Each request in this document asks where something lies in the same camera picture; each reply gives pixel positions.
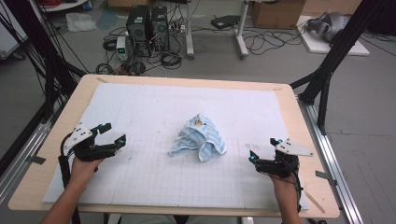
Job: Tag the person's left hand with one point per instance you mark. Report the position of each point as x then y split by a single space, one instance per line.
83 172

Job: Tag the flat black device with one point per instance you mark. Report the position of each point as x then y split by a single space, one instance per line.
224 21

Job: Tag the narrow black computer tower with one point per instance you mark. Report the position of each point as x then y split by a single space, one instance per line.
160 28

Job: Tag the white floor board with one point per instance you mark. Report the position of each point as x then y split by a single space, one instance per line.
317 46

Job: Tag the white power supply unit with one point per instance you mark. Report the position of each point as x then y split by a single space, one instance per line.
122 48

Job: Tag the aluminium rail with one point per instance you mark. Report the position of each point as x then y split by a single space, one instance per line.
25 155
333 155

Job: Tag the round white table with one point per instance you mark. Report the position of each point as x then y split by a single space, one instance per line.
67 5

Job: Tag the white desk leg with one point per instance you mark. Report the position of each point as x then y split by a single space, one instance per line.
189 31
241 31

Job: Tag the large cardboard box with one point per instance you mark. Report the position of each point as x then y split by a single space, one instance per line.
277 14

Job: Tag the white cabinet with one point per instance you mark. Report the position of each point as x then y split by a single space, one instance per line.
7 37

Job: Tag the white grid foam mat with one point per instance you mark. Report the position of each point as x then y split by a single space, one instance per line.
155 102

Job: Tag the person's right hand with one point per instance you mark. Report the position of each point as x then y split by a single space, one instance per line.
285 184

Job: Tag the grey headset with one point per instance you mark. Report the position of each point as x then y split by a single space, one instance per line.
331 26

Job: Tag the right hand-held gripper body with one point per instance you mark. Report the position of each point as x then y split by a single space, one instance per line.
280 168

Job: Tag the clear plastic bag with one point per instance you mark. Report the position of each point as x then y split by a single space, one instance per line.
81 22

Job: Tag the black tape piece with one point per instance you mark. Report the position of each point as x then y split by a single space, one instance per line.
325 177
37 160

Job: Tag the blue striped towel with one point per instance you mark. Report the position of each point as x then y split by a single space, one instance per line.
202 138

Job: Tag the wide black computer tower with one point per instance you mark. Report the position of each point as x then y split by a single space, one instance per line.
138 29

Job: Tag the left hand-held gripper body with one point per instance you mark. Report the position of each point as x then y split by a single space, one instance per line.
81 137

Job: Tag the thin wooden stick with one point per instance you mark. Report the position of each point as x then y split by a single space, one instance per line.
314 199

